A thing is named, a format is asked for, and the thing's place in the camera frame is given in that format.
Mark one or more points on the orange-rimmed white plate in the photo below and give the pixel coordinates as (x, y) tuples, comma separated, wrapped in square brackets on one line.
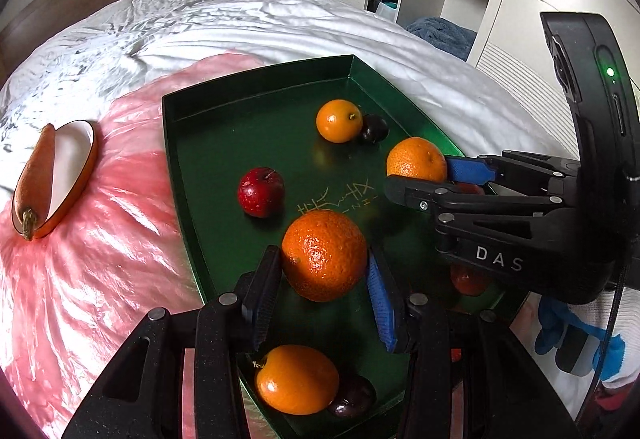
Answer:
[(70, 159)]

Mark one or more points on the red apple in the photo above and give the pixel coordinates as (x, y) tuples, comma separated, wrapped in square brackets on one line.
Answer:
[(261, 192), (470, 189), (469, 280)]

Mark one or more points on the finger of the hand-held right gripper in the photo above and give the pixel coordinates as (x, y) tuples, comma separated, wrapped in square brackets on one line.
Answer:
[(465, 169), (410, 194)]

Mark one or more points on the pink plastic sheet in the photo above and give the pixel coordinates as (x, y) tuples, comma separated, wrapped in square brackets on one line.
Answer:
[(100, 269)]

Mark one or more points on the carrot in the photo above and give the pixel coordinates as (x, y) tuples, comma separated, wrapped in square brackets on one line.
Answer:
[(35, 179)]

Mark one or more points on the blue blanket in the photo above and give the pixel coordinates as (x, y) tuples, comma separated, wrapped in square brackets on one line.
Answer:
[(440, 34)]

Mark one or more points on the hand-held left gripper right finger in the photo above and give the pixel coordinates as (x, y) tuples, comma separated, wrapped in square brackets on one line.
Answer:
[(382, 309)]

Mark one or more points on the bumpy orange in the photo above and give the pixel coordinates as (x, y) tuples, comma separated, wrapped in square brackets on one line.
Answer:
[(415, 159), (324, 255)]

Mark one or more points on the smooth orange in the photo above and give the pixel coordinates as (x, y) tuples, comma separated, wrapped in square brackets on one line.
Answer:
[(339, 120), (296, 379)]

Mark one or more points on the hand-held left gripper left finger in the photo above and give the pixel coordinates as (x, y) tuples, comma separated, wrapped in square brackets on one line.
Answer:
[(260, 299)]

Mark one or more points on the person's right hand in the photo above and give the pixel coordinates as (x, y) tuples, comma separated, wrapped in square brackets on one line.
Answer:
[(547, 324)]

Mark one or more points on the green tray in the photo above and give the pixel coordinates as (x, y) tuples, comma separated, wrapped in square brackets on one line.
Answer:
[(225, 144)]

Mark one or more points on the dark plum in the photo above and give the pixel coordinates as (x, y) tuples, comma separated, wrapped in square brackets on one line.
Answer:
[(351, 401), (375, 128)]

